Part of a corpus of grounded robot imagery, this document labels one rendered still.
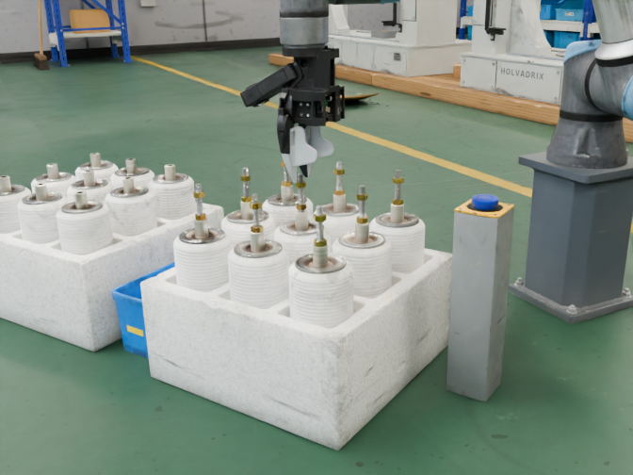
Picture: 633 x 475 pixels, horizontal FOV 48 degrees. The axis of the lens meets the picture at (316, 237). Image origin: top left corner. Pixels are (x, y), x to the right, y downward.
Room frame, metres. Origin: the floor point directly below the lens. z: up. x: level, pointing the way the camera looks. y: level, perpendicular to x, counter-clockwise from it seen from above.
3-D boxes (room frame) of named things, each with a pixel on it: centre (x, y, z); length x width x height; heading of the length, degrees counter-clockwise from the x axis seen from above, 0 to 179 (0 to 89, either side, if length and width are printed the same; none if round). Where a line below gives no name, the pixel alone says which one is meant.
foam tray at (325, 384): (1.14, 0.02, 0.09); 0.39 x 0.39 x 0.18; 55
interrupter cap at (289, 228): (1.14, 0.02, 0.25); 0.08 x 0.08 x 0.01
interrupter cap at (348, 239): (1.07, -0.07, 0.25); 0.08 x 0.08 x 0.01
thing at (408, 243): (1.17, -0.14, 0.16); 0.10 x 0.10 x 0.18
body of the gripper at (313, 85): (1.13, 0.00, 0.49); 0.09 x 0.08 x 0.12; 62
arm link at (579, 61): (1.37, -0.54, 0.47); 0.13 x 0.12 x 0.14; 11
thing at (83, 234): (1.29, 0.44, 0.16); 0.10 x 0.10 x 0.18
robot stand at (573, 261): (1.38, -0.54, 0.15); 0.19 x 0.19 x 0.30; 26
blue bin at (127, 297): (1.28, 0.25, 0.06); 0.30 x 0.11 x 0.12; 146
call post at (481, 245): (1.03, -0.26, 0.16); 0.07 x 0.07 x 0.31; 55
